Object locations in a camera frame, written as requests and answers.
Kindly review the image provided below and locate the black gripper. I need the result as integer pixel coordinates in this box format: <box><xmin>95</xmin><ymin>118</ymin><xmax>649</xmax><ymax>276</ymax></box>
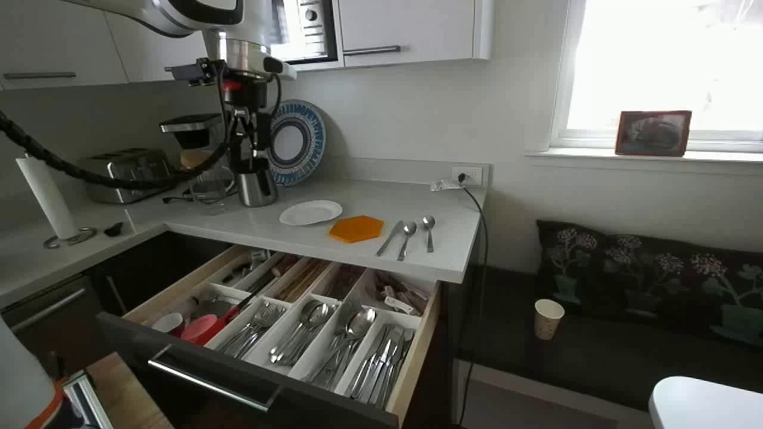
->
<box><xmin>219</xmin><ymin>77</ymin><xmax>280</xmax><ymax>174</ymax></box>

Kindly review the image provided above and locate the dark fronted wooden drawer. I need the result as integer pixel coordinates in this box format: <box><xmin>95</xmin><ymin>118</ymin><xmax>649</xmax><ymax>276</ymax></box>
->
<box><xmin>92</xmin><ymin>244</ymin><xmax>443</xmax><ymax>429</ymax></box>

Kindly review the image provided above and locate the steel thermal coffee carafe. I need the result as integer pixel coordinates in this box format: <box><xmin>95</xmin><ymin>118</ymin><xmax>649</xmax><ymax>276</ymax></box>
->
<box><xmin>237</xmin><ymin>163</ymin><xmax>282</xmax><ymax>209</ymax></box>

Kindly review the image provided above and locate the blue patterned decorative plate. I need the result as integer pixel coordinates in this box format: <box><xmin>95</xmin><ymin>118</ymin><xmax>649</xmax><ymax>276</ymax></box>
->
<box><xmin>264</xmin><ymin>97</ymin><xmax>330</xmax><ymax>190</ymax></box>

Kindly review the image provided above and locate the black coffee maker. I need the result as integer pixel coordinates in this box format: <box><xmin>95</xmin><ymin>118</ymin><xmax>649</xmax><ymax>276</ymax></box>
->
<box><xmin>158</xmin><ymin>112</ymin><xmax>233</xmax><ymax>201</ymax></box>

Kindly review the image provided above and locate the small white plate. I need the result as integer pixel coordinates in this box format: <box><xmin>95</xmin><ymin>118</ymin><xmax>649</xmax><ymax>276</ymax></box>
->
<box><xmin>276</xmin><ymin>197</ymin><xmax>346</xmax><ymax>230</ymax></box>

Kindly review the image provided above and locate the orange hexagonal coaster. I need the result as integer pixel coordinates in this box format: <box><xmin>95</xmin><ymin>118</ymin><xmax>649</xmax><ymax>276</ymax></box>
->
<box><xmin>327</xmin><ymin>213</ymin><xmax>387</xmax><ymax>246</ymax></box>

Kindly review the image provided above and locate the wooden chopsticks bundle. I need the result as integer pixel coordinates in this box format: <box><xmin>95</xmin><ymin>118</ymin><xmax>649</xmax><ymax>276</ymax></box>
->
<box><xmin>259</xmin><ymin>253</ymin><xmax>330</xmax><ymax>305</ymax></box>

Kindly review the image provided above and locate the built-in microwave oven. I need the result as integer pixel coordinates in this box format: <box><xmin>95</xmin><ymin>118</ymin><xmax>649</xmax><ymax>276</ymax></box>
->
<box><xmin>266</xmin><ymin>0</ymin><xmax>340</xmax><ymax>66</ymax></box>

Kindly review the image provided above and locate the white cutlery organizer tray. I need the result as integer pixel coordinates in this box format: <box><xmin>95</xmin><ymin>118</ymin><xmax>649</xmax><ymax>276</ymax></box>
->
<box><xmin>166</xmin><ymin>247</ymin><xmax>425</xmax><ymax>406</ymax></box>

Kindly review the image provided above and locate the steel teaspoon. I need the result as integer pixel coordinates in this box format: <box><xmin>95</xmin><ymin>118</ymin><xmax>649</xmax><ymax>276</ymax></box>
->
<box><xmin>269</xmin><ymin>298</ymin><xmax>337</xmax><ymax>367</ymax></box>

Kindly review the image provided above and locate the steel fork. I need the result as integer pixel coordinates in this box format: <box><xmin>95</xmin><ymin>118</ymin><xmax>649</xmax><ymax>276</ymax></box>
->
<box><xmin>222</xmin><ymin>300</ymin><xmax>284</xmax><ymax>360</ymax></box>

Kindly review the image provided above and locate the pink round lid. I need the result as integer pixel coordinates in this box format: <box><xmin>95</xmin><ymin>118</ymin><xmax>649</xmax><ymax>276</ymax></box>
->
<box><xmin>179</xmin><ymin>312</ymin><xmax>222</xmax><ymax>346</ymax></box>

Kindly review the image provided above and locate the white round lid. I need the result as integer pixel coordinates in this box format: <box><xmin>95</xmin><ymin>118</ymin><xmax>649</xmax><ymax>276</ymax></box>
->
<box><xmin>150</xmin><ymin>311</ymin><xmax>185</xmax><ymax>337</ymax></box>

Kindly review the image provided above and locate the large steel spoon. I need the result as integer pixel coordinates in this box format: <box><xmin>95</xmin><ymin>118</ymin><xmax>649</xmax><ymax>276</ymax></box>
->
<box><xmin>318</xmin><ymin>305</ymin><xmax>379</xmax><ymax>388</ymax></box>

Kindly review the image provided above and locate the metal paper towel holder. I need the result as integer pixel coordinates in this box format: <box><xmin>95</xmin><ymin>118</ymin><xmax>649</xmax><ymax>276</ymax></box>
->
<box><xmin>40</xmin><ymin>225</ymin><xmax>100</xmax><ymax>251</ymax></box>

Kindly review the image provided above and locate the white paper towel roll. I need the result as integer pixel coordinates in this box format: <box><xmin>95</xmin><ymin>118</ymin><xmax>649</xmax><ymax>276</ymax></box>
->
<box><xmin>15</xmin><ymin>153</ymin><xmax>82</xmax><ymax>242</ymax></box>

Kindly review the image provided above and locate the white corner cabinet door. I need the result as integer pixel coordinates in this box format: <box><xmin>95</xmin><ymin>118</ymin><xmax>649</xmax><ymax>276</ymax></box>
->
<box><xmin>0</xmin><ymin>0</ymin><xmax>131</xmax><ymax>90</ymax></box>

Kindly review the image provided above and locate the steel table knife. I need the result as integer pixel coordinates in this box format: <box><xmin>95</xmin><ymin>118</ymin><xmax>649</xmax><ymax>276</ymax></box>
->
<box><xmin>351</xmin><ymin>324</ymin><xmax>415</xmax><ymax>406</ymax></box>

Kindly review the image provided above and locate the dark lower cabinet front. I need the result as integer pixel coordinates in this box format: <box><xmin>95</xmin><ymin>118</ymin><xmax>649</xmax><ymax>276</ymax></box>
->
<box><xmin>0</xmin><ymin>273</ymin><xmax>115</xmax><ymax>383</ymax></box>

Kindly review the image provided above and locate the paper cup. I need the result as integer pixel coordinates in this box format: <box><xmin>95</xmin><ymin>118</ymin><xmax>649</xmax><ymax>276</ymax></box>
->
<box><xmin>531</xmin><ymin>295</ymin><xmax>567</xmax><ymax>344</ymax></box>

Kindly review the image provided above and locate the dark framed picture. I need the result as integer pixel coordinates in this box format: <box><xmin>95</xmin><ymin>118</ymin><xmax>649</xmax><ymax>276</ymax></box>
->
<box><xmin>612</xmin><ymin>107</ymin><xmax>694</xmax><ymax>159</ymax></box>

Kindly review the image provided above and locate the dark floral cushion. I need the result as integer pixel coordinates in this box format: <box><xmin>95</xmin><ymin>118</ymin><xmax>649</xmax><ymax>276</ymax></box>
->
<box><xmin>533</xmin><ymin>220</ymin><xmax>763</xmax><ymax>348</ymax></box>

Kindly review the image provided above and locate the bright window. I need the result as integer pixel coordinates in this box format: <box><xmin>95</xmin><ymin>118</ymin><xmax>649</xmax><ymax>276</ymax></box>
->
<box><xmin>553</xmin><ymin>0</ymin><xmax>763</xmax><ymax>155</ymax></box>

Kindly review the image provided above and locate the dark bench seat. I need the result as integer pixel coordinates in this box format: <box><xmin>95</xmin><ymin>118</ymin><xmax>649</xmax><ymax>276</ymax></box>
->
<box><xmin>455</xmin><ymin>265</ymin><xmax>763</xmax><ymax>413</ymax></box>

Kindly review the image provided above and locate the white side table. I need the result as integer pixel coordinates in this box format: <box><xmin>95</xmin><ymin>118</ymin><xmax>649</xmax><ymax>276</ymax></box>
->
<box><xmin>647</xmin><ymin>374</ymin><xmax>763</xmax><ymax>429</ymax></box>

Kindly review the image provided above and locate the white cabinet door short handle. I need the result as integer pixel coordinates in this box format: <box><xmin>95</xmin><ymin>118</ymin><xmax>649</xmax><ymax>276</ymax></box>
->
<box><xmin>103</xmin><ymin>13</ymin><xmax>210</xmax><ymax>84</ymax></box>

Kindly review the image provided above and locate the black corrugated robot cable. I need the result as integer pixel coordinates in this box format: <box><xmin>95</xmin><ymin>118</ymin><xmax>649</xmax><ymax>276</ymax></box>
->
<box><xmin>0</xmin><ymin>107</ymin><xmax>241</xmax><ymax>196</ymax></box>

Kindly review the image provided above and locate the white cabinet door long handle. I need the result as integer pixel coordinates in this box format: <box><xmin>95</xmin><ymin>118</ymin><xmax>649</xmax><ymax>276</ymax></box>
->
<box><xmin>332</xmin><ymin>0</ymin><xmax>497</xmax><ymax>69</ymax></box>

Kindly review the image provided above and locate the white handled knife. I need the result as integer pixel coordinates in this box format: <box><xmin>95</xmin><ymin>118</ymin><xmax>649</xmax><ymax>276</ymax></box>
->
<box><xmin>374</xmin><ymin>273</ymin><xmax>431</xmax><ymax>317</ymax></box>

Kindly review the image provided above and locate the white wall power outlet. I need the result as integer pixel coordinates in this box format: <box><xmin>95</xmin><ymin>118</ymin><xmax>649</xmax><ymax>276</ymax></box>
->
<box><xmin>449</xmin><ymin>164</ymin><xmax>483</xmax><ymax>190</ymax></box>

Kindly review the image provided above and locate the steel drawer bar handle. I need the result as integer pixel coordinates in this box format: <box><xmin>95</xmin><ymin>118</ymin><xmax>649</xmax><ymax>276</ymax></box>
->
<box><xmin>145</xmin><ymin>344</ymin><xmax>282</xmax><ymax>416</ymax></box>

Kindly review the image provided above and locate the black power cord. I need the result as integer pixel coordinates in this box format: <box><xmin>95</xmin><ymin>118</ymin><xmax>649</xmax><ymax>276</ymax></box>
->
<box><xmin>430</xmin><ymin>177</ymin><xmax>491</xmax><ymax>425</ymax></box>

